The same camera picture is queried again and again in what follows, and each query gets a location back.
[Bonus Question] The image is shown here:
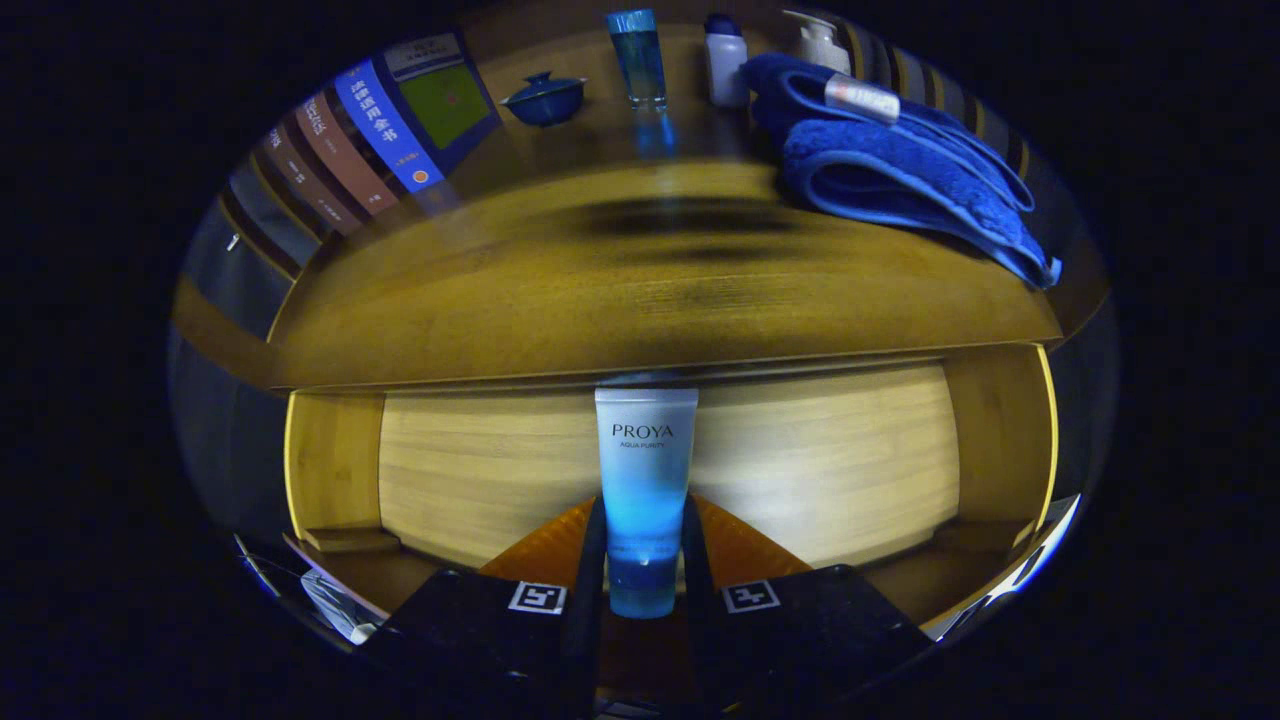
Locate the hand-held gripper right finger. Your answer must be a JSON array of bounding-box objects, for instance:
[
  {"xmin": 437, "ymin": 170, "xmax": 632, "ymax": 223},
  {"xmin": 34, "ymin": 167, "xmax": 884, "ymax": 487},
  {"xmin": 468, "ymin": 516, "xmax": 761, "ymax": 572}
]
[{"xmin": 682, "ymin": 493, "xmax": 936, "ymax": 716}]

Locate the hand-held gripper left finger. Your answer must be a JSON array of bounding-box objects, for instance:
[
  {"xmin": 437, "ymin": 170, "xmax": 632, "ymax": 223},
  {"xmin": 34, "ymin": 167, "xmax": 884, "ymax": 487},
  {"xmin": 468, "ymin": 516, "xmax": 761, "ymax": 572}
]
[{"xmin": 360, "ymin": 495, "xmax": 609, "ymax": 720}]

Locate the wooden drawer with black knob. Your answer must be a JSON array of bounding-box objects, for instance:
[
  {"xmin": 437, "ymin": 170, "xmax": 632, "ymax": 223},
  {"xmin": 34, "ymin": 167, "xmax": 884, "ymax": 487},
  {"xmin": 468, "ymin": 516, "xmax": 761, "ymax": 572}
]
[{"xmin": 283, "ymin": 343, "xmax": 1061, "ymax": 691}]

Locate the blue and white cleanser tube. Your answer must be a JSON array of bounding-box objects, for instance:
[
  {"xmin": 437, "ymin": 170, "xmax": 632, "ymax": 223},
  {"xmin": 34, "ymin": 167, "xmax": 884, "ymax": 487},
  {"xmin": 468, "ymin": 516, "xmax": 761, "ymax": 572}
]
[{"xmin": 594, "ymin": 385, "xmax": 700, "ymax": 620}]

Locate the wooden countertop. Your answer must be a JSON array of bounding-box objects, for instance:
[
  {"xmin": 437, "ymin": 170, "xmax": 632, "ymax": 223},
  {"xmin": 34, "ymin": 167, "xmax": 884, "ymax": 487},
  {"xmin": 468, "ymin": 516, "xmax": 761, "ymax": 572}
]
[{"xmin": 265, "ymin": 100, "xmax": 1063, "ymax": 389}]

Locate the wooden cabinet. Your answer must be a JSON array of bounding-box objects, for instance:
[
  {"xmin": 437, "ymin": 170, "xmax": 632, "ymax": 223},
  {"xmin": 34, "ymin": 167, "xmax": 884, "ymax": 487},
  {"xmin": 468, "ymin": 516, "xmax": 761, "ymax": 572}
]
[{"xmin": 170, "ymin": 0, "xmax": 1116, "ymax": 641}]

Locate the folded blue towel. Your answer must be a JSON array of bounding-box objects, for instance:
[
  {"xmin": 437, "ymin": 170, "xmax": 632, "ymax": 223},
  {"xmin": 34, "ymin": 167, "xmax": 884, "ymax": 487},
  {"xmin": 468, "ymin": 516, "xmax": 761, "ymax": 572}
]
[{"xmin": 740, "ymin": 52, "xmax": 1063, "ymax": 291}]

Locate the dark brown book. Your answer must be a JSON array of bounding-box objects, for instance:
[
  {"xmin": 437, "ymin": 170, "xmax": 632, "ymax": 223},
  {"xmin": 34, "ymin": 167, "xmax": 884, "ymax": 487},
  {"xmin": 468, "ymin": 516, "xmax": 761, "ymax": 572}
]
[{"xmin": 262, "ymin": 125, "xmax": 336, "ymax": 236}]

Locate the reddish brown book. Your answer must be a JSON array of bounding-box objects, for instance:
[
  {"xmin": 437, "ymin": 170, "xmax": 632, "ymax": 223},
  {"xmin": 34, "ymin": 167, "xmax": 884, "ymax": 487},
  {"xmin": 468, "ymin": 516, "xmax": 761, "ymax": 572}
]
[{"xmin": 293, "ymin": 92, "xmax": 399, "ymax": 216}]

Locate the thick blue book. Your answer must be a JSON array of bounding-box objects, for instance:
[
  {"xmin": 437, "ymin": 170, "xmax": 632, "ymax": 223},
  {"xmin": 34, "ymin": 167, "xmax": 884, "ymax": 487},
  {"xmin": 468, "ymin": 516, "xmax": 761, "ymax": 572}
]
[{"xmin": 333, "ymin": 32, "xmax": 503, "ymax": 194}]

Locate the blue lidded teacup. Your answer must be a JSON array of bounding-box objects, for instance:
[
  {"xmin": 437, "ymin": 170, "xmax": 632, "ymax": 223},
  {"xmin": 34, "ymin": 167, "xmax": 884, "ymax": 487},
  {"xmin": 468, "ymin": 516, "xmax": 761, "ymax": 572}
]
[{"xmin": 500, "ymin": 71, "xmax": 589, "ymax": 128}]

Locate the white bottle with blue cap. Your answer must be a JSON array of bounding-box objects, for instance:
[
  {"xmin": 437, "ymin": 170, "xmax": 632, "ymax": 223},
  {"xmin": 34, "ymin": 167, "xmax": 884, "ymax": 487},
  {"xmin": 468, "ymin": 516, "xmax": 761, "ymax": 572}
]
[{"xmin": 704, "ymin": 12, "xmax": 750, "ymax": 108}]

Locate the white pump bottle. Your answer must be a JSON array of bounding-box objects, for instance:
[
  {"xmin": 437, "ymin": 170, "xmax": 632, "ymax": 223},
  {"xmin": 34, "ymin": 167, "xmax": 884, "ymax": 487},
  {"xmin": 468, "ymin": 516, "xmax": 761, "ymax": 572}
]
[{"xmin": 782, "ymin": 10, "xmax": 852, "ymax": 76}]

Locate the tall blue bottle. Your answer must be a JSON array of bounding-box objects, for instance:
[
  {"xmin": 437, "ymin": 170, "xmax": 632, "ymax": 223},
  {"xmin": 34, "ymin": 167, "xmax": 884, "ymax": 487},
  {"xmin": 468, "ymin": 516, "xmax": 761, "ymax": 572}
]
[{"xmin": 606, "ymin": 9, "xmax": 669, "ymax": 111}]

